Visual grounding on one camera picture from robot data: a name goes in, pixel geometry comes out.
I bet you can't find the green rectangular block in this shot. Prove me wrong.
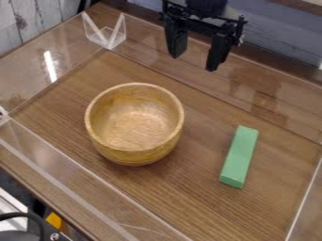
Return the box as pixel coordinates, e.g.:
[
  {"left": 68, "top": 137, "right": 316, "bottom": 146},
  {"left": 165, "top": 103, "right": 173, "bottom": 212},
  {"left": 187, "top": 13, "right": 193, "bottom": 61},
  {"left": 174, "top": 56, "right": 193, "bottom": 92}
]
[{"left": 219, "top": 125, "right": 259, "bottom": 188}]

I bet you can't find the clear acrylic corner bracket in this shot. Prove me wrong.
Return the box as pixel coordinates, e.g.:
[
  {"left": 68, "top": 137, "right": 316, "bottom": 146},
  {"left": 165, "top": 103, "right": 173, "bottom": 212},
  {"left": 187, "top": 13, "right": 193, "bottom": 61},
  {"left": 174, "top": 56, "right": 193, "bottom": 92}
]
[{"left": 80, "top": 12, "right": 127, "bottom": 50}]

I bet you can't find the black cable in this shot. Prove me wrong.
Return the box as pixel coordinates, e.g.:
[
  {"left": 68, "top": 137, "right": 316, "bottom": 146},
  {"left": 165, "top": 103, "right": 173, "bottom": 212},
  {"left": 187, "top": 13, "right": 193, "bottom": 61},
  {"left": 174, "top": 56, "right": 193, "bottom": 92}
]
[{"left": 0, "top": 212, "right": 47, "bottom": 241}]

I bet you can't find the yellow and black device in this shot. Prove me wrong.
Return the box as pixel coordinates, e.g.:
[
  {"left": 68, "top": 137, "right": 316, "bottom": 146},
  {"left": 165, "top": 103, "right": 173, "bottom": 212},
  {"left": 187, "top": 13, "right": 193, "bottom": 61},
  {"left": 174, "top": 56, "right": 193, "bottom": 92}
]
[{"left": 46, "top": 212, "right": 75, "bottom": 241}]

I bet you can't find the clear acrylic tray wall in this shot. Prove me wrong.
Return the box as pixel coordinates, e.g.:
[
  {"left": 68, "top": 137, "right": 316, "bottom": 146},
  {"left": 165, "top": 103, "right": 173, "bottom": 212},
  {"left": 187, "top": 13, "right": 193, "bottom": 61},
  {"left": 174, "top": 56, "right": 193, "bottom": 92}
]
[{"left": 0, "top": 106, "right": 193, "bottom": 241}]

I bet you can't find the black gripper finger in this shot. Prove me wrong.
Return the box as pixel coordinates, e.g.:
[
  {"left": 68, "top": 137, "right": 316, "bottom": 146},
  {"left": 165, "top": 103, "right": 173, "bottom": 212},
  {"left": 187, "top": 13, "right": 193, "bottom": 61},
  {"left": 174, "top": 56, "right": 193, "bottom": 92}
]
[
  {"left": 206, "top": 33, "right": 231, "bottom": 72},
  {"left": 163, "top": 15, "right": 187, "bottom": 58}
]

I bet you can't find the brown wooden bowl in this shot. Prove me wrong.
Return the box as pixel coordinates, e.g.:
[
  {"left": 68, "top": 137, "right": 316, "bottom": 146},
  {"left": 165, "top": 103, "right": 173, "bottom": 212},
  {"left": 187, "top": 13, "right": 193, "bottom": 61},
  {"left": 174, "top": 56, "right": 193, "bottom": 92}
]
[{"left": 84, "top": 82, "right": 185, "bottom": 166}]

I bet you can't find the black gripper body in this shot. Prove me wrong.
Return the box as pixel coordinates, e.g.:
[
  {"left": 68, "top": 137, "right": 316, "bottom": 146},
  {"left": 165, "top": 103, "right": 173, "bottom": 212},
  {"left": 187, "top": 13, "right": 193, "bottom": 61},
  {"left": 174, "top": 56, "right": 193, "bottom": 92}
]
[{"left": 161, "top": 0, "right": 247, "bottom": 46}]

